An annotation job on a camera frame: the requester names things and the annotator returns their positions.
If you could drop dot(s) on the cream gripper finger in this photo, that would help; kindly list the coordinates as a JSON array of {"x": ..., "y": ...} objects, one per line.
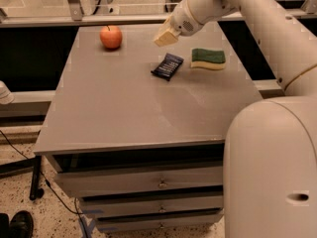
[
  {"x": 166, "y": 37},
  {"x": 164, "y": 29}
]

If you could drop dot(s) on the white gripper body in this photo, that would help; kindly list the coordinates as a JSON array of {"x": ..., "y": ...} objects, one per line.
[{"x": 182, "y": 22}]

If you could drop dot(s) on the blue rxbar blueberry wrapper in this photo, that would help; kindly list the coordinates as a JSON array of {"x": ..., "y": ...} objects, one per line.
[{"x": 168, "y": 67}]

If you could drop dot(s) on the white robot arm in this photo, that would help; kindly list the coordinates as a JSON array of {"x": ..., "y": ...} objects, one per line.
[{"x": 270, "y": 159}]

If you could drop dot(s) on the red apple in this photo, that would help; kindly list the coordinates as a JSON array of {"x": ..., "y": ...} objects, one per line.
[{"x": 111, "y": 37}]

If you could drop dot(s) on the green and yellow sponge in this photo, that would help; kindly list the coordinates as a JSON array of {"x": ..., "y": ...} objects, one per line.
[{"x": 208, "y": 59}]

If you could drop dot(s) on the grey drawer cabinet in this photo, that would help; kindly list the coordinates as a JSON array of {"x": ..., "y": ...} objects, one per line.
[{"x": 138, "y": 151}]

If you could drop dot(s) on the white cylindrical object at left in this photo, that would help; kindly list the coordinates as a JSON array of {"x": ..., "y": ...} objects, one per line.
[{"x": 6, "y": 96}]

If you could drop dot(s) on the black metal stand leg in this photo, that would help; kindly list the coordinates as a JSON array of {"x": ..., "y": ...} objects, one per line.
[{"x": 35, "y": 191}]

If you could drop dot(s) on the black shoe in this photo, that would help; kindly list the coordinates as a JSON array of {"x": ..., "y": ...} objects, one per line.
[{"x": 21, "y": 225}]

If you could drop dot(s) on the grey metal railing frame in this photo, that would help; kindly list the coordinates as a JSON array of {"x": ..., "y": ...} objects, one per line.
[{"x": 46, "y": 13}]

